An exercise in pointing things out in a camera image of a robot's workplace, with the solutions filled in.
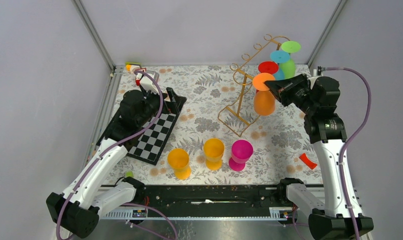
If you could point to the black white checkerboard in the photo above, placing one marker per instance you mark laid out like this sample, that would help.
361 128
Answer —
150 145

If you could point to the floral table mat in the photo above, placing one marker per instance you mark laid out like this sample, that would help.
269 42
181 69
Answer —
277 139

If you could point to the orange plastic wine glass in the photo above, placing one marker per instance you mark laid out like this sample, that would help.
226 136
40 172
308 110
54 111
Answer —
264 102

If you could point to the amber plastic wine glass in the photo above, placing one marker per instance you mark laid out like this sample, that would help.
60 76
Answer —
213 150

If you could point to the red toy block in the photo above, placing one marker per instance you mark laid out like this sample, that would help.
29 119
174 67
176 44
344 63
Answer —
138 75

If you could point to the red curved piece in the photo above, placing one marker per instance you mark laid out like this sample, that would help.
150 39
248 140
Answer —
305 159

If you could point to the magenta plastic wine glass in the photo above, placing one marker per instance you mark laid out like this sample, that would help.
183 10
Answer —
241 152

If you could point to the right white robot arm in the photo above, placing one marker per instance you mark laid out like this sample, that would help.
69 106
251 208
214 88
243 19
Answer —
340 216

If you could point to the small colourful toy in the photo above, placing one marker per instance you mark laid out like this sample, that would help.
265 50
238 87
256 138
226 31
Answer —
131 66

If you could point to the green plastic wine glass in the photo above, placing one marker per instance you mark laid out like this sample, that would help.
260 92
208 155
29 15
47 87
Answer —
289 66

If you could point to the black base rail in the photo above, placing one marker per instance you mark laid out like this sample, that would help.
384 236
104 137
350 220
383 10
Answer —
206 202

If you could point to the gold wire glass rack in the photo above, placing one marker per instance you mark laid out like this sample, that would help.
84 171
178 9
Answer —
235 116

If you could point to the blue plastic wine glass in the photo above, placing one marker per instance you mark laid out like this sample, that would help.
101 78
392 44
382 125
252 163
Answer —
279 57

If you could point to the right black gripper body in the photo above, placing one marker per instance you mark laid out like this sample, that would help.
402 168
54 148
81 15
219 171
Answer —
295 91

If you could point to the red plastic wine glass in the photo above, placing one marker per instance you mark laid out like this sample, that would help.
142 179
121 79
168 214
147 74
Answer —
267 69

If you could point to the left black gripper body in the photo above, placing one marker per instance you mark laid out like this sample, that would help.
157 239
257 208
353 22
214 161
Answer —
170 107

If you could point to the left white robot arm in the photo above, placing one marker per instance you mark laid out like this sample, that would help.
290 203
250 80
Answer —
144 120

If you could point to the yellow plastic wine glass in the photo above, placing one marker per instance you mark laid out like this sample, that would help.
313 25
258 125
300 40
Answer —
179 161

